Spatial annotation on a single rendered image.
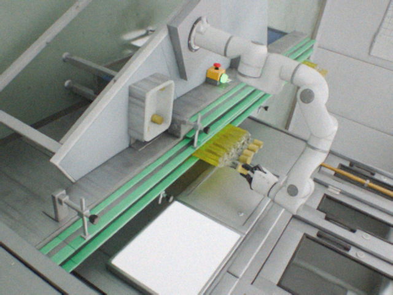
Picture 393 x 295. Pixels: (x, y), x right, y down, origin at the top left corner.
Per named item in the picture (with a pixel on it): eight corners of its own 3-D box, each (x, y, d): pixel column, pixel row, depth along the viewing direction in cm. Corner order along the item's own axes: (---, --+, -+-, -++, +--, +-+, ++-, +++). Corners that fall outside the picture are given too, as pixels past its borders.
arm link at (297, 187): (312, 142, 142) (293, 189, 148) (298, 142, 132) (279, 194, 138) (331, 150, 137) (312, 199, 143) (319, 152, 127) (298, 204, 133)
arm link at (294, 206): (310, 185, 135) (319, 182, 142) (287, 171, 140) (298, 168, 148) (292, 218, 140) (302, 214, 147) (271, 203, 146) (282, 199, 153)
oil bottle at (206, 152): (182, 150, 168) (223, 170, 160) (183, 141, 165) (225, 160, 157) (189, 145, 172) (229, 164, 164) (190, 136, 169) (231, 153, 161)
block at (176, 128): (166, 133, 162) (179, 139, 159) (168, 114, 156) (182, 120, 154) (171, 129, 164) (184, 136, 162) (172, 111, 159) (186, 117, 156)
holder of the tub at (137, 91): (128, 145, 151) (142, 153, 148) (128, 85, 135) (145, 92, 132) (153, 129, 163) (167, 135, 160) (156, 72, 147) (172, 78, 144)
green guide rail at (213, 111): (186, 121, 159) (202, 128, 156) (187, 120, 158) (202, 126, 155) (307, 39, 286) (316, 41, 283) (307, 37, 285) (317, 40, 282)
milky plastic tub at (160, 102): (128, 135, 147) (145, 144, 144) (129, 85, 134) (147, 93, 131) (155, 119, 160) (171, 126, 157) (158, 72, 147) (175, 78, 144)
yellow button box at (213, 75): (204, 81, 188) (217, 85, 186) (206, 67, 184) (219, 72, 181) (211, 77, 193) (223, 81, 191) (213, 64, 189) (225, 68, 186)
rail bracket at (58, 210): (43, 216, 117) (93, 250, 109) (35, 176, 107) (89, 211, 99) (54, 208, 120) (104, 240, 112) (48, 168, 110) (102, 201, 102)
